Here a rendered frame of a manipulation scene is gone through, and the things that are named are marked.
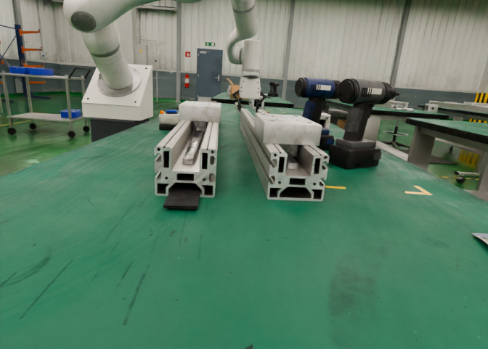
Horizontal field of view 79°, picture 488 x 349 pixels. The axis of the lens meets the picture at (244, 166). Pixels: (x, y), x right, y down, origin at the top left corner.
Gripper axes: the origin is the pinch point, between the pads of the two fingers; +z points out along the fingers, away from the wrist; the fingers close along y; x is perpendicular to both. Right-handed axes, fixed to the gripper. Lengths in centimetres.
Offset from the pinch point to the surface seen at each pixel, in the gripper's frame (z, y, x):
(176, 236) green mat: 6, 18, 113
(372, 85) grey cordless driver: -14, -23, 75
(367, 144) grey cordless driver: 0, -24, 75
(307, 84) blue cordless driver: -13, -12, 57
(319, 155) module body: -2, -4, 99
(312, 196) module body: 6, -3, 99
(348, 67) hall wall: -95, -473, -1035
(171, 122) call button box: 3.6, 31.3, 35.4
